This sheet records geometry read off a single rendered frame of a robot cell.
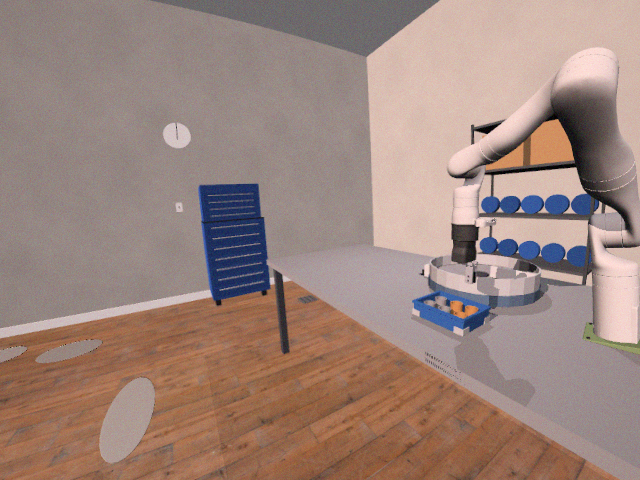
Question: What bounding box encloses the blue crate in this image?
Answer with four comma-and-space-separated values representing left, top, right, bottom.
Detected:
412, 291, 489, 337

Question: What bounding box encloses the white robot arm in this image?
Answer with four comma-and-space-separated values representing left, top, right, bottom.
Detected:
447, 47, 640, 344

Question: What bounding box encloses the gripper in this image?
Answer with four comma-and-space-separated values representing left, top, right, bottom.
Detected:
451, 207, 496, 284

